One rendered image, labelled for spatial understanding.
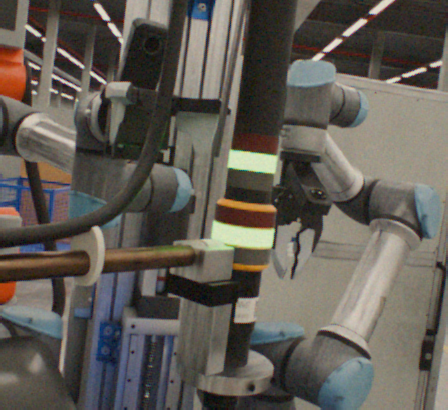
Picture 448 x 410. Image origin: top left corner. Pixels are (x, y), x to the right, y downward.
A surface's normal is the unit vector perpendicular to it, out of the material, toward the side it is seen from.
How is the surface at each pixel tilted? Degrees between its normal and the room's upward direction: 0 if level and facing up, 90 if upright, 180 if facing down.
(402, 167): 90
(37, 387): 42
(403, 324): 90
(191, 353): 90
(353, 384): 96
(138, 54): 117
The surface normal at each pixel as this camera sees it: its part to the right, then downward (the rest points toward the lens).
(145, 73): 0.30, 0.54
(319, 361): -0.45, -0.62
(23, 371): 0.71, -0.65
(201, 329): -0.64, -0.04
